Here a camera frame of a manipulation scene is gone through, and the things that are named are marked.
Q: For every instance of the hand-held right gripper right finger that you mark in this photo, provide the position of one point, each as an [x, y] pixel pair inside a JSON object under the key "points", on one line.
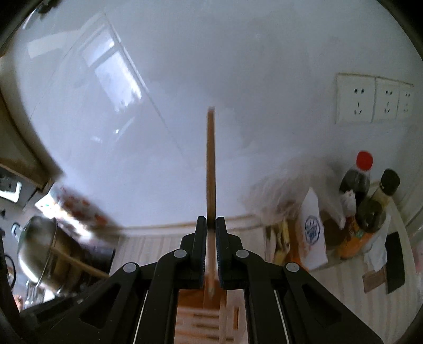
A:
{"points": [[220, 247]]}

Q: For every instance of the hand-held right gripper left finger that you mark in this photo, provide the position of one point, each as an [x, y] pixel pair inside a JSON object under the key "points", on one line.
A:
{"points": [[200, 245]]}

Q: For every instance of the wooden chopstick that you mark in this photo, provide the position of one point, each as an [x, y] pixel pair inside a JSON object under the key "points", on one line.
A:
{"points": [[210, 185]]}

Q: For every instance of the wooden utensil holder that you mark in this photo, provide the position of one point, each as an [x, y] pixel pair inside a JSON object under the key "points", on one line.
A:
{"points": [[206, 317]]}

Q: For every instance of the white paper bag blue logo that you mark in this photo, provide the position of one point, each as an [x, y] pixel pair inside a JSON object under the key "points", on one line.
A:
{"points": [[310, 231]]}

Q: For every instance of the clear plastic bag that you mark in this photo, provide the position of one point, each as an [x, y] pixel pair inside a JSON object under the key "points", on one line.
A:
{"points": [[290, 188]]}

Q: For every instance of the red printed packet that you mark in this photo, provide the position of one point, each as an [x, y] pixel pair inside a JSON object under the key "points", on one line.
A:
{"points": [[77, 206]]}

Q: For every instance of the orange label bottle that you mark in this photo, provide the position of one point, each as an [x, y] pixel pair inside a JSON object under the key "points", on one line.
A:
{"points": [[355, 236]]}

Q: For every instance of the red cap dark sauce bottle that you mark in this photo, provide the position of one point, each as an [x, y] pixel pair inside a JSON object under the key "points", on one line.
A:
{"points": [[354, 188]]}

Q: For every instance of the brown square coaster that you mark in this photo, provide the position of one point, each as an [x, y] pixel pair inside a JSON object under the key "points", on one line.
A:
{"points": [[374, 279]]}

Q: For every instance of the stainless steel pot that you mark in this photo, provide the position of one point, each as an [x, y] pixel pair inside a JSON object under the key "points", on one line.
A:
{"points": [[41, 253]]}

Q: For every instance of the black cap oil bottle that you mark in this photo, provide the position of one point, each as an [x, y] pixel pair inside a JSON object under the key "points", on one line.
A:
{"points": [[375, 205]]}

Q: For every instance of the black flat pad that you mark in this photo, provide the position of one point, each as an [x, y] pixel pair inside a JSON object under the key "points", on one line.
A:
{"points": [[395, 261]]}

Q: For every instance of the white wall socket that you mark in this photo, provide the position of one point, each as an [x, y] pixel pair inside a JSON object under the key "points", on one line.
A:
{"points": [[386, 99], [405, 101], [356, 99]]}

